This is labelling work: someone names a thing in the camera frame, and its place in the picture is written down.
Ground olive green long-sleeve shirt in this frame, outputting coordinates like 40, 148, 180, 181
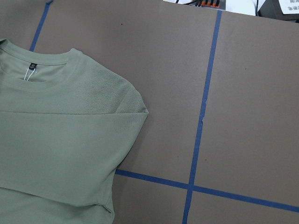
0, 39, 149, 224

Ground orange terminal connector block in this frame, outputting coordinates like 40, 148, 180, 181
195, 0, 220, 8

